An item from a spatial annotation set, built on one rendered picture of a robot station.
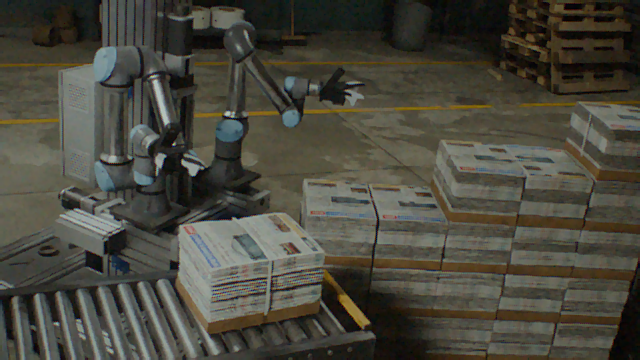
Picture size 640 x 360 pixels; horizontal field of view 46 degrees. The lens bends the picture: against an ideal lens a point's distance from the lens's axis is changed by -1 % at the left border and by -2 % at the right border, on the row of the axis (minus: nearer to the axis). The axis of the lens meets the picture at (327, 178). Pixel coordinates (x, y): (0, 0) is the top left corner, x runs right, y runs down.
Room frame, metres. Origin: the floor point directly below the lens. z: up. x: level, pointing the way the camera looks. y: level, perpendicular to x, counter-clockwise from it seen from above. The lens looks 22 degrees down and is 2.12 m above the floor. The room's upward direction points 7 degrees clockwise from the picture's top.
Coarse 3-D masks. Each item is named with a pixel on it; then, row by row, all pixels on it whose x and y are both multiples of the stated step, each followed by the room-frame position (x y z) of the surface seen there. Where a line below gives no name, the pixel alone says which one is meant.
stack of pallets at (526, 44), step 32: (512, 0) 9.40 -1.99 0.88; (544, 0) 8.97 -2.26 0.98; (576, 0) 8.98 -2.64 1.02; (608, 0) 9.28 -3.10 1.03; (512, 32) 9.44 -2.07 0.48; (544, 32) 9.18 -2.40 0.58; (512, 64) 9.29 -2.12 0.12; (544, 64) 8.81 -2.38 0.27; (576, 64) 9.09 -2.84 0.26; (608, 64) 9.40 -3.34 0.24
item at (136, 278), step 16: (144, 272) 2.20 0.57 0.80; (160, 272) 2.22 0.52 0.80; (176, 272) 2.23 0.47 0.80; (16, 288) 2.01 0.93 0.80; (32, 288) 2.02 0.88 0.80; (48, 288) 2.03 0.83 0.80; (64, 288) 2.04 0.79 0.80; (96, 288) 2.08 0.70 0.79; (112, 288) 2.11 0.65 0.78; (96, 304) 2.08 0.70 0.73; (160, 304) 2.18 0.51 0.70; (32, 320) 1.99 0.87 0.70
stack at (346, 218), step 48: (336, 192) 3.00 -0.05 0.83; (384, 192) 3.06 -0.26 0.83; (432, 192) 3.15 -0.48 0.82; (336, 240) 2.77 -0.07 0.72; (384, 240) 2.80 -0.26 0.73; (432, 240) 2.82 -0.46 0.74; (480, 240) 2.85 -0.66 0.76; (528, 240) 2.88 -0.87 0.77; (576, 240) 2.90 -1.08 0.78; (384, 288) 2.79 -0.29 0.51; (432, 288) 2.82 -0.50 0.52; (480, 288) 2.84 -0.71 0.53; (528, 288) 2.88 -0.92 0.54; (384, 336) 2.80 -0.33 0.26; (432, 336) 2.83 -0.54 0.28; (480, 336) 2.85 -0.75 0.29; (528, 336) 2.88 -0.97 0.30
